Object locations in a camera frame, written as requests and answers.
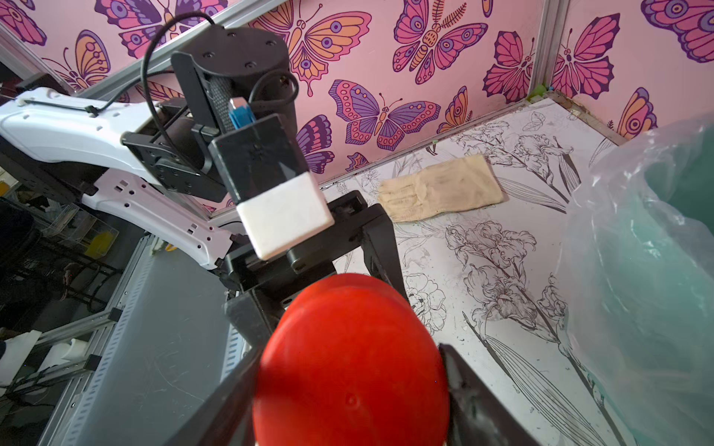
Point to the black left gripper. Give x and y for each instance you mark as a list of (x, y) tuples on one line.
[(229, 78)]

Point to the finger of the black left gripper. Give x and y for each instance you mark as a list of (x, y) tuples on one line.
[(254, 315), (357, 225)]

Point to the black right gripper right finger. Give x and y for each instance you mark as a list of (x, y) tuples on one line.
[(477, 417)]

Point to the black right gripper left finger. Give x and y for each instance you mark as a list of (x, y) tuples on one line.
[(225, 418)]

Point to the red jar lid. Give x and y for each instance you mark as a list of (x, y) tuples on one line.
[(350, 363)]

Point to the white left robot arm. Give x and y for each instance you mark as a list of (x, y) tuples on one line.
[(72, 149)]

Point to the clear plastic bin liner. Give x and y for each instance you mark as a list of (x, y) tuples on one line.
[(638, 279)]

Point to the beige work glove left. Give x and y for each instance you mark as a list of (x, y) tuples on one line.
[(459, 185)]

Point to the mint green trash bin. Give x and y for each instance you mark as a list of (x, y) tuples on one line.
[(682, 176)]

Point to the aluminium frame post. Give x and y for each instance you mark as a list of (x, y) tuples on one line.
[(548, 43)]

